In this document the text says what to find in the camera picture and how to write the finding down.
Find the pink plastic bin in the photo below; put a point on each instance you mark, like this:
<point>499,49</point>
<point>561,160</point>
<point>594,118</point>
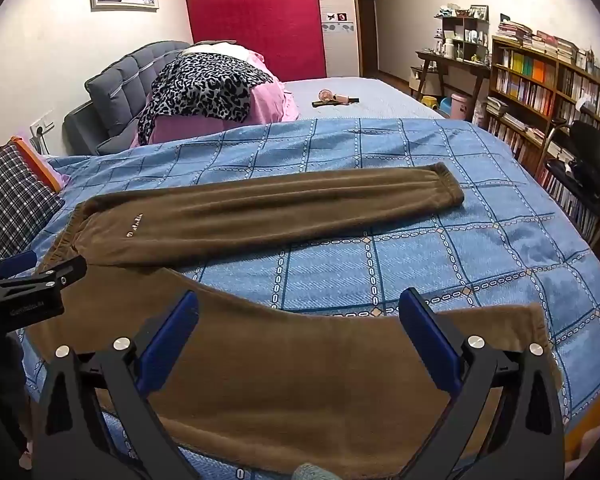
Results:
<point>461,106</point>

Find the person's left forearm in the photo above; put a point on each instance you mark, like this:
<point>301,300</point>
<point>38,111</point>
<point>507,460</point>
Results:
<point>2,390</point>

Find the pink quilt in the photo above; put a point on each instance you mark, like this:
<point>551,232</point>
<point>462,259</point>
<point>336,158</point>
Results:
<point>272,105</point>

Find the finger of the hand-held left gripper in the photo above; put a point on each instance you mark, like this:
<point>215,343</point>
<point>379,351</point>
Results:
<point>15,265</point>
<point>40,282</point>

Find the small desk shelf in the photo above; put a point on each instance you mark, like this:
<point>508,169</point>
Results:
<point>462,30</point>

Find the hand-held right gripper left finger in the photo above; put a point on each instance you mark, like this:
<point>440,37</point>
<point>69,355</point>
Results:
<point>167,345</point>

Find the yellow plastic container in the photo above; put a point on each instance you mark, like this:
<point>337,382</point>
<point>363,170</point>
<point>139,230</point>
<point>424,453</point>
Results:
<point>430,101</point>

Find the brown fleece pants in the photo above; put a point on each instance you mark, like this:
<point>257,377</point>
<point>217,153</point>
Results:
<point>280,360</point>

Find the orange pink cushion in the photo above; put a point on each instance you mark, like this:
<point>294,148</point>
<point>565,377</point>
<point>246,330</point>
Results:
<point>36,159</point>

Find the white cloth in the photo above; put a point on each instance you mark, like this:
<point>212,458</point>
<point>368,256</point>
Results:
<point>220,49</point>

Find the wooden bookshelf with books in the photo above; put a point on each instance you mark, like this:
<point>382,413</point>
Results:
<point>530,80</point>

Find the small hand fan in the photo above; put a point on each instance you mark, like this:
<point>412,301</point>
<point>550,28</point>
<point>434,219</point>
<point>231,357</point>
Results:
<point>327,96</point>

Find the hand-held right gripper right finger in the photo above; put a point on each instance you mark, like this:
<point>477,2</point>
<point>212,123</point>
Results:
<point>430,345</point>

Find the blue checked blanket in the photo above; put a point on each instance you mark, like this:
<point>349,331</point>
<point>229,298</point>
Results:
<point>430,260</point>

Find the white wall socket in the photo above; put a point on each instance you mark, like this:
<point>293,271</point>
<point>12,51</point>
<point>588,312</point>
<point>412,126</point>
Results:
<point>42,127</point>

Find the leopard print cloth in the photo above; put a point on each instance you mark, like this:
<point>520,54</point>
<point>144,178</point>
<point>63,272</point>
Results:
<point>205,85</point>

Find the black comb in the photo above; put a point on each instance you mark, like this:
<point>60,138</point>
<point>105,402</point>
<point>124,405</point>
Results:
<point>347,100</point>

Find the dark wooden desk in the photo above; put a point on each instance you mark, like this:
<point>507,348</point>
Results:
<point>450,62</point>

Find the grey bed sheet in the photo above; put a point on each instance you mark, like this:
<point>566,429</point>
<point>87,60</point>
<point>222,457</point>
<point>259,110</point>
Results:
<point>380,95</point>

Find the grey padded headboard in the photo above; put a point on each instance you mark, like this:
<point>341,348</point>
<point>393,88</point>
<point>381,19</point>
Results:
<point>115,85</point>

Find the dark plaid pillow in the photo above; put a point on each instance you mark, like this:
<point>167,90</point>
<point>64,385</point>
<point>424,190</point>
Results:
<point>15,200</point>

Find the black chair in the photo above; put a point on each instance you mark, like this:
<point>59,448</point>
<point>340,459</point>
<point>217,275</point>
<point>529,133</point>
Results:
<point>595,160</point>

